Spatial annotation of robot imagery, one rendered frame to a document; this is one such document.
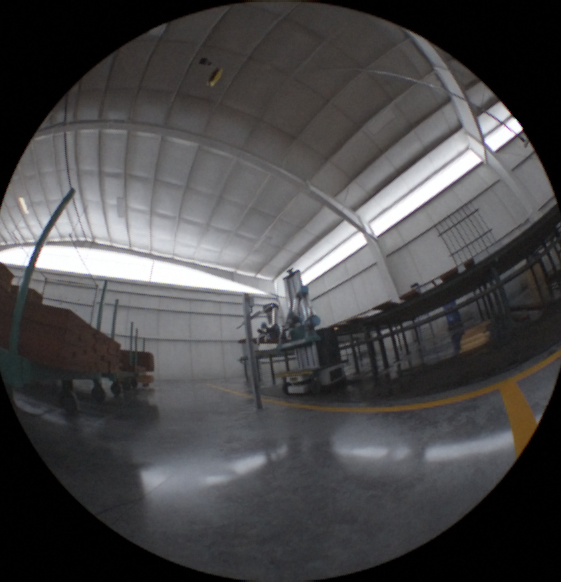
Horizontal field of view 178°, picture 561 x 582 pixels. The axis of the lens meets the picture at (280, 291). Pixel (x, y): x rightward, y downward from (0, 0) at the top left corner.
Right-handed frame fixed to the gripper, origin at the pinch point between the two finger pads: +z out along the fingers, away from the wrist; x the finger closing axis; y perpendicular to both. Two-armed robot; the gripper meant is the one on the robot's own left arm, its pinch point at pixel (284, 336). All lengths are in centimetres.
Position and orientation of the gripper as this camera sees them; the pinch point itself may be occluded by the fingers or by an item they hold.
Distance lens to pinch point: 200.9
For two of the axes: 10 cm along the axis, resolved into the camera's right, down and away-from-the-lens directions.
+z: -2.5, 8.3, -5.0
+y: -7.6, -4.9, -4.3
